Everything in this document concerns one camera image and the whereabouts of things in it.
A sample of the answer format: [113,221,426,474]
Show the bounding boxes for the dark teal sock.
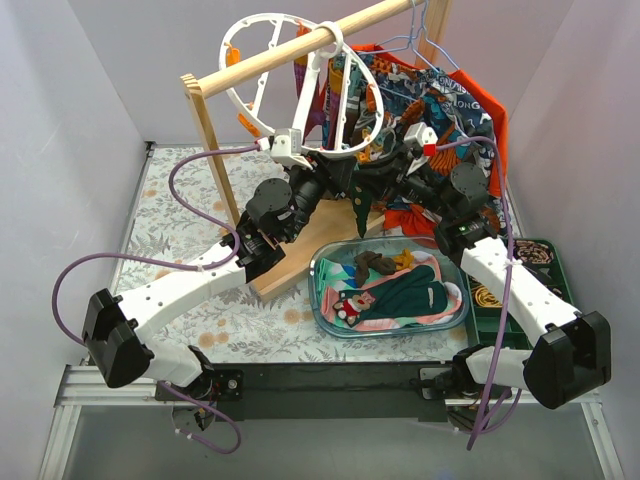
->
[339,265,448,325]

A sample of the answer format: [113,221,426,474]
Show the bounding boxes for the reindeer sock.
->
[332,292,375,327]

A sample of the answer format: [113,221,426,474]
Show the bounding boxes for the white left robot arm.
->
[82,153,356,400]

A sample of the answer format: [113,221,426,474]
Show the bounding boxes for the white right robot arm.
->
[352,159,611,409]

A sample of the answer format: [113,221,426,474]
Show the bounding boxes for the white round sock hanger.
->
[219,13,385,158]

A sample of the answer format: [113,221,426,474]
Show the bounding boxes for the purple yellow-cuff sock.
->
[292,53,325,143]

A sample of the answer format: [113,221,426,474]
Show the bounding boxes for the wooden drying rack stand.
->
[179,0,454,305]

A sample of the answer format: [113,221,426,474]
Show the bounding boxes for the patterned blue orange shorts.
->
[319,49,506,231]

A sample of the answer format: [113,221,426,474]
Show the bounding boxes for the small mustard yellow sock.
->
[392,249,414,271]

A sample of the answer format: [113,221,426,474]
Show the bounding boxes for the small brown sock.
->
[354,251,396,287]

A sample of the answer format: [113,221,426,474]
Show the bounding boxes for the clear glass sock container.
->
[308,236,470,339]

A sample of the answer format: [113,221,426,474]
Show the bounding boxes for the floral table mat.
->
[115,147,469,363]

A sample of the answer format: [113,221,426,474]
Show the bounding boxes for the dark green compartment tray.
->
[460,238,578,346]

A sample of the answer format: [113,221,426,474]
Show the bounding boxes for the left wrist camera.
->
[270,128,309,168]

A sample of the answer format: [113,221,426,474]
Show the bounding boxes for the blue wire clothes hanger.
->
[378,0,460,71]

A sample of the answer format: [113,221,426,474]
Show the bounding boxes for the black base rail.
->
[154,362,481,424]

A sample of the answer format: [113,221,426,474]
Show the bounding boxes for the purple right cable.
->
[434,137,524,451]

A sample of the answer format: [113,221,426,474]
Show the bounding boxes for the purple cable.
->
[51,144,274,455]
[434,137,524,451]

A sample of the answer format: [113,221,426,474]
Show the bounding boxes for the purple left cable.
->
[51,144,274,455]

